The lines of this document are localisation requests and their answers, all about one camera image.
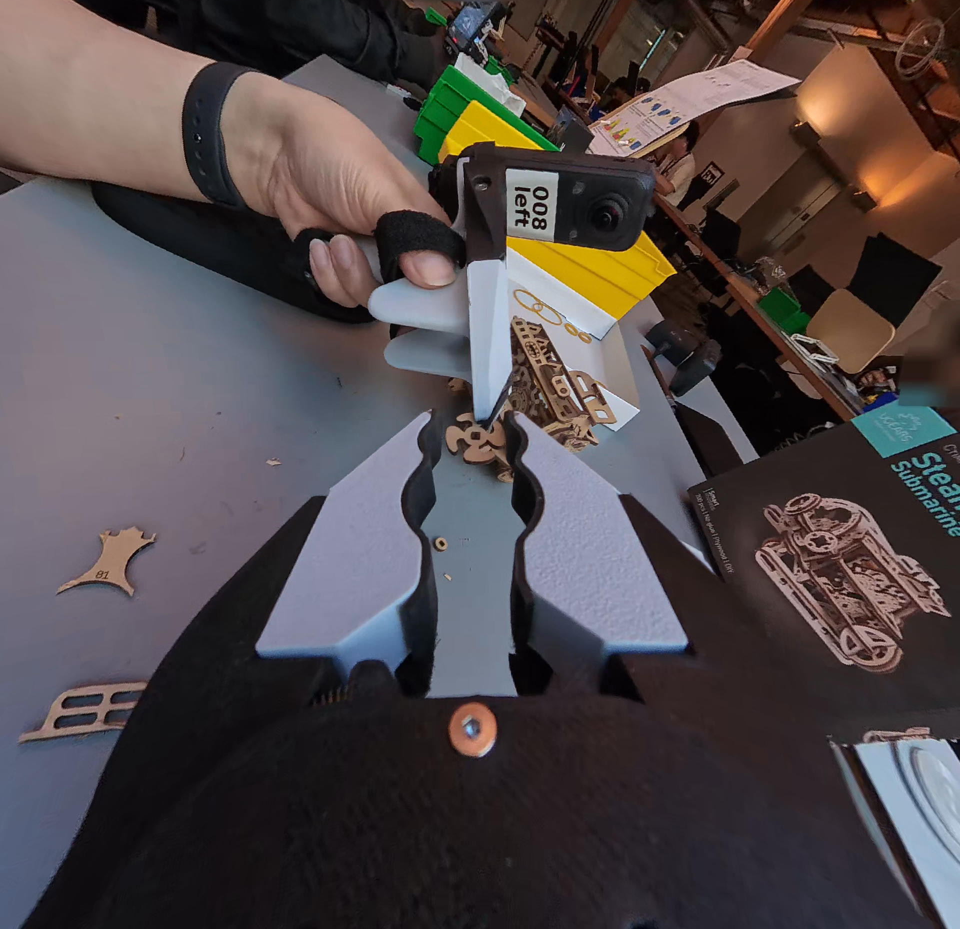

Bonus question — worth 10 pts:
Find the black model kit box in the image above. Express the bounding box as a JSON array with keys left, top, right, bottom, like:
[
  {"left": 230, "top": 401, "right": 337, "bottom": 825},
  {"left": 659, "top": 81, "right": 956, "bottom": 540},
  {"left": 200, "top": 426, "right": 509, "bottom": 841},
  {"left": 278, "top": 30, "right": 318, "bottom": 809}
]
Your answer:
[{"left": 688, "top": 400, "right": 960, "bottom": 746}]

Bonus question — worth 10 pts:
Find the printed paper sheet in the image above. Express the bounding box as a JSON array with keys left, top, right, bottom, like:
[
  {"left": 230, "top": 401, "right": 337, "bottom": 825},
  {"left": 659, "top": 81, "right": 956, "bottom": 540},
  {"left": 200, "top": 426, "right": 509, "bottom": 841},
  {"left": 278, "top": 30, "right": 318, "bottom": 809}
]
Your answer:
[{"left": 587, "top": 59, "right": 802, "bottom": 158}]

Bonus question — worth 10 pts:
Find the green plastic bin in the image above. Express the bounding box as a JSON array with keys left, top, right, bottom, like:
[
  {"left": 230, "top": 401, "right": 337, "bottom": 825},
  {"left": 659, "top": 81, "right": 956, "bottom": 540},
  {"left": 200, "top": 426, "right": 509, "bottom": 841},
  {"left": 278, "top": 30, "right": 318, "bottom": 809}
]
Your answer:
[{"left": 412, "top": 62, "right": 560, "bottom": 167}]

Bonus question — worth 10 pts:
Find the small green bin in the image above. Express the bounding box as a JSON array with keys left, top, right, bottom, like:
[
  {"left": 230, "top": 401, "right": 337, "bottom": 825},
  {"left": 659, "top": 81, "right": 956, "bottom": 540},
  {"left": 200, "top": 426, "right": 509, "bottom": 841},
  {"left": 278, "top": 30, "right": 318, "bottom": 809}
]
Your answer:
[{"left": 756, "top": 285, "right": 813, "bottom": 336}]

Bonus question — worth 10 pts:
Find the black device with screen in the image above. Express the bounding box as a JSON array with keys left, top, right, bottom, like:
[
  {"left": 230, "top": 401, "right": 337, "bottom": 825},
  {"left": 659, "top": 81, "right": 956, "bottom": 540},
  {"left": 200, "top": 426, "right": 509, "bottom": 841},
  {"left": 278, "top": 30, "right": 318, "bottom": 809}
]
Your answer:
[{"left": 444, "top": 0, "right": 511, "bottom": 59}]

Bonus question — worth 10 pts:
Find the yellow plastic bin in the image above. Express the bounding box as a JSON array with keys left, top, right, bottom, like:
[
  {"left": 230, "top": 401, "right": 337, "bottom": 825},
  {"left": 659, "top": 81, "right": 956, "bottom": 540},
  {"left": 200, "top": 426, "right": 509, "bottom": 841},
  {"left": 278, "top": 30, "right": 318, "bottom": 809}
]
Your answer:
[{"left": 438, "top": 104, "right": 678, "bottom": 320}]

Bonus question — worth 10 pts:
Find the person's left forearm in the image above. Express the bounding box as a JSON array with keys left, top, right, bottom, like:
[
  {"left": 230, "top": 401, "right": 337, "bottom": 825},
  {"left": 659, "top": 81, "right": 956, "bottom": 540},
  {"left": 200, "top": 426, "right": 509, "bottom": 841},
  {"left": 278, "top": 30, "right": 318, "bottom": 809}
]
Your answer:
[{"left": 0, "top": 0, "right": 226, "bottom": 191}]

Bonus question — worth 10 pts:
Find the slotted wooden offcut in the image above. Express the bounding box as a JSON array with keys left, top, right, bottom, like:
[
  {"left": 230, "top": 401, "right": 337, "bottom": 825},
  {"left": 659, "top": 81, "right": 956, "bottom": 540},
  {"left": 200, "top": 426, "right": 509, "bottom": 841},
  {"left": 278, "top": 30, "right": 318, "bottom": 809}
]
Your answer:
[{"left": 18, "top": 681, "right": 149, "bottom": 744}]

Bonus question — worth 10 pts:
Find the curved wooden offcut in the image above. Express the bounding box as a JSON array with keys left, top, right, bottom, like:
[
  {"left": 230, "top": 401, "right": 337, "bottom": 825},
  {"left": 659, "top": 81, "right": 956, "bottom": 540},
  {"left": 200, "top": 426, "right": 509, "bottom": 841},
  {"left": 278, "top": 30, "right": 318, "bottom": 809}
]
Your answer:
[{"left": 56, "top": 525, "right": 157, "bottom": 599}]

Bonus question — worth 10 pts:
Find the white part in bin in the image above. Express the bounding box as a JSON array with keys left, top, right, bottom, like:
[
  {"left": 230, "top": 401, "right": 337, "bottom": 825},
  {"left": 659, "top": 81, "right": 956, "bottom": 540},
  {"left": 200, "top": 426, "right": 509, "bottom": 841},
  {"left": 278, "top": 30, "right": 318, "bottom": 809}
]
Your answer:
[{"left": 452, "top": 53, "right": 528, "bottom": 116}]

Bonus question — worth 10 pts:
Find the black wrist band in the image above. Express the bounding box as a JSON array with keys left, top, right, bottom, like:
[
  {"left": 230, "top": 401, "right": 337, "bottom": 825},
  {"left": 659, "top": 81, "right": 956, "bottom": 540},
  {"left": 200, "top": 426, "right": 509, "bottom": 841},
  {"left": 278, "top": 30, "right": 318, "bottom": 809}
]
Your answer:
[{"left": 181, "top": 60, "right": 260, "bottom": 209}]

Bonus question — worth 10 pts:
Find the black chair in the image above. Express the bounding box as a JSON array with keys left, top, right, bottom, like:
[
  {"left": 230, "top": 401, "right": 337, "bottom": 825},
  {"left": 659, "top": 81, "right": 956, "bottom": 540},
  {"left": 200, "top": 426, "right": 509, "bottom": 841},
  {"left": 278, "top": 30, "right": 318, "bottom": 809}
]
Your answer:
[{"left": 849, "top": 231, "right": 944, "bottom": 329}]

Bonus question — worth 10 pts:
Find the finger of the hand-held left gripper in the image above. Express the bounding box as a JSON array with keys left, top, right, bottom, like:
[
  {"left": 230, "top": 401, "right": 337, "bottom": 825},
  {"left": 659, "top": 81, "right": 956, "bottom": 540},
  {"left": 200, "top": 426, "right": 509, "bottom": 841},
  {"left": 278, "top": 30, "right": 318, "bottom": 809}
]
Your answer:
[{"left": 466, "top": 260, "right": 516, "bottom": 429}]

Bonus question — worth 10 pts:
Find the wooden gear piece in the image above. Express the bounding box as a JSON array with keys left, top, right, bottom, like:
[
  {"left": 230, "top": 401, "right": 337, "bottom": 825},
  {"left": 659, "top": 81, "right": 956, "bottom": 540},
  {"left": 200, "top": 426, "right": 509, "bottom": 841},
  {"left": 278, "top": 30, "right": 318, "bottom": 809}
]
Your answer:
[{"left": 444, "top": 411, "right": 520, "bottom": 485}]

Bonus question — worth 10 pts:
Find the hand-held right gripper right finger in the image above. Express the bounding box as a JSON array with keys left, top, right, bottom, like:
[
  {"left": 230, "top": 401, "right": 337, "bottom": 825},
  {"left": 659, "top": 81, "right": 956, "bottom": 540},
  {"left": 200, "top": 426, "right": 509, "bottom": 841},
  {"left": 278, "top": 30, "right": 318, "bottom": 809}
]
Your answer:
[{"left": 504, "top": 410, "right": 690, "bottom": 694}]

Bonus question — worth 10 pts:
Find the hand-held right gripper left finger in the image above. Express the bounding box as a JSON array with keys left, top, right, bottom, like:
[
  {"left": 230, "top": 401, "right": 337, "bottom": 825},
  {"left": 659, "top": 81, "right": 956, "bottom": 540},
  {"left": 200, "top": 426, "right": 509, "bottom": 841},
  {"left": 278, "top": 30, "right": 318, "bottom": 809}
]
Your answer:
[{"left": 255, "top": 410, "right": 444, "bottom": 696}]

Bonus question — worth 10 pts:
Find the person's left hand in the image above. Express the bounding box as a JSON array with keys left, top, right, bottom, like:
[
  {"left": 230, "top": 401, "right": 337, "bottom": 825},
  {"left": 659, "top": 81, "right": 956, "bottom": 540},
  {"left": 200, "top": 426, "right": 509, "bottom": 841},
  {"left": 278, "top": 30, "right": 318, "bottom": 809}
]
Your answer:
[{"left": 221, "top": 72, "right": 468, "bottom": 309}]

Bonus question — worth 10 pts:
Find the dark grey handheld device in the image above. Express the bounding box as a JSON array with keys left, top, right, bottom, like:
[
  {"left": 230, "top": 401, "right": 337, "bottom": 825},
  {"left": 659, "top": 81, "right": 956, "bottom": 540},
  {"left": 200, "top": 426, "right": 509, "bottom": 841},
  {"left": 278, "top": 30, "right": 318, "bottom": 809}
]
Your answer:
[
  {"left": 643, "top": 320, "right": 688, "bottom": 368},
  {"left": 671, "top": 340, "right": 723, "bottom": 398}
]

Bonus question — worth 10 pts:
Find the beige chair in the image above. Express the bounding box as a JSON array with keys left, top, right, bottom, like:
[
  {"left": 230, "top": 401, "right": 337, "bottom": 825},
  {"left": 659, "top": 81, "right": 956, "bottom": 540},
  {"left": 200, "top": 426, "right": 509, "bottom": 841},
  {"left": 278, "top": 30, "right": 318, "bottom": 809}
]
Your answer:
[{"left": 806, "top": 287, "right": 897, "bottom": 375}]

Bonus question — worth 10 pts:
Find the wooden mechanical model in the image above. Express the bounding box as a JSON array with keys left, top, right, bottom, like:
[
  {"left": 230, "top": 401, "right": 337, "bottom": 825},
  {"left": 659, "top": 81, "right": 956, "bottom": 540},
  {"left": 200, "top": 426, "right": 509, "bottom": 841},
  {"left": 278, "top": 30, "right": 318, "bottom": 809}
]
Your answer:
[{"left": 510, "top": 314, "right": 618, "bottom": 452}]

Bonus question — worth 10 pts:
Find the person's black top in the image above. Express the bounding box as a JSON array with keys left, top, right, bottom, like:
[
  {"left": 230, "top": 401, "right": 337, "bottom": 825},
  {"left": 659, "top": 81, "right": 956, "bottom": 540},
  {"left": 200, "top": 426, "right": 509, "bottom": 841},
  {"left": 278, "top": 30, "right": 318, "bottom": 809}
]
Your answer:
[{"left": 45, "top": 0, "right": 444, "bottom": 86}]

